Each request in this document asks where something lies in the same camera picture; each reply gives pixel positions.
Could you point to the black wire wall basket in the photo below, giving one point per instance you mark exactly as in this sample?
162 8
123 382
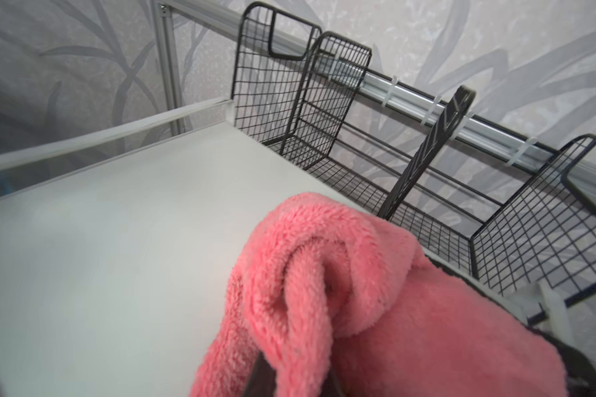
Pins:
294 86

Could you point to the pink fluffy cloth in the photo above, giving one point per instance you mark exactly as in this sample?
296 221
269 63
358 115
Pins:
321 288

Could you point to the white two-tier bookshelf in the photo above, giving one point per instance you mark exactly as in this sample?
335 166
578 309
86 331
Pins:
113 279

